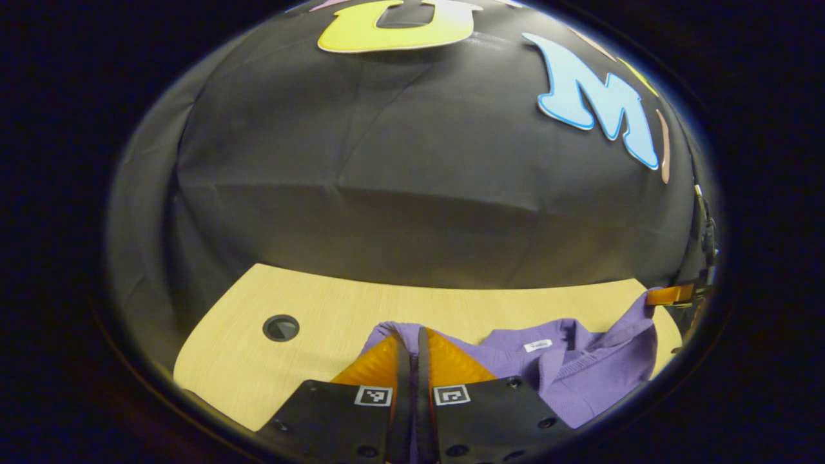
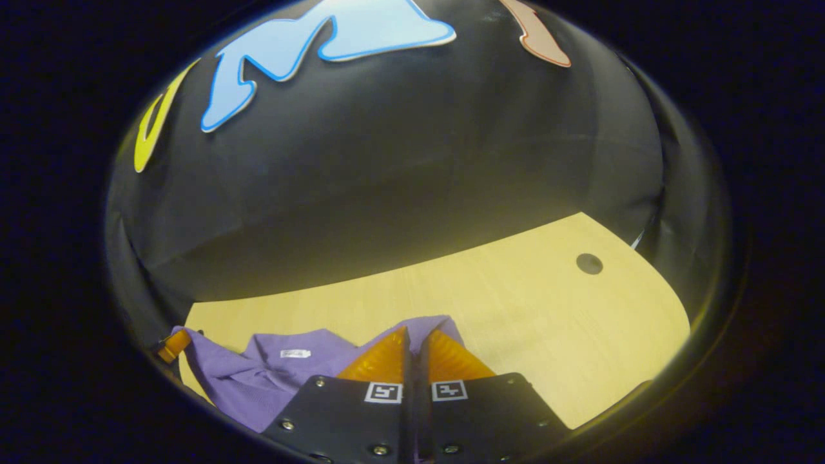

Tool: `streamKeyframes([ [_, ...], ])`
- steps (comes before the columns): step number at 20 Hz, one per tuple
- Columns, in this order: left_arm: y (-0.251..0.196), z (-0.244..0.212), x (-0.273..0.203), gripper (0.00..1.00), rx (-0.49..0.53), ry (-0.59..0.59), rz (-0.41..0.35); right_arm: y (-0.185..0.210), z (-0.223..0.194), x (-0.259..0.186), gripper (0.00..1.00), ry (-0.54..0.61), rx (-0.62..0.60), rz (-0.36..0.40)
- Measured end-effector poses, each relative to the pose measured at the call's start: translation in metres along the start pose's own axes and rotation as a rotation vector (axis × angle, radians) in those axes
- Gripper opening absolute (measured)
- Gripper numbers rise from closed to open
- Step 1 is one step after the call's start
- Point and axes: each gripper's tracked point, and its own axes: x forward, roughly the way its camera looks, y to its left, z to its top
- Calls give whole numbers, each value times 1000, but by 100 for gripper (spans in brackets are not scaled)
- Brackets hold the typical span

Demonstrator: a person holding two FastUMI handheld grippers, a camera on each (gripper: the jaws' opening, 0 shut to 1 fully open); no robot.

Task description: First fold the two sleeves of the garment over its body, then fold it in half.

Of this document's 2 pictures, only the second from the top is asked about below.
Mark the purple button shirt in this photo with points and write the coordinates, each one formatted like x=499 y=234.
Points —
x=258 y=380

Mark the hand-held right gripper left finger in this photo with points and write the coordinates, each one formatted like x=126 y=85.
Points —
x=406 y=419

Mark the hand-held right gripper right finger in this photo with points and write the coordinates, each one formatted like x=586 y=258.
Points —
x=425 y=425

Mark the dark round table grommet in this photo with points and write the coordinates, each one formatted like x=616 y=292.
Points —
x=589 y=263

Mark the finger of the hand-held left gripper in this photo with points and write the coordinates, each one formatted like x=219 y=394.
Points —
x=173 y=347

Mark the black backdrop cloth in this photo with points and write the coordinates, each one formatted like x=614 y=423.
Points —
x=419 y=180

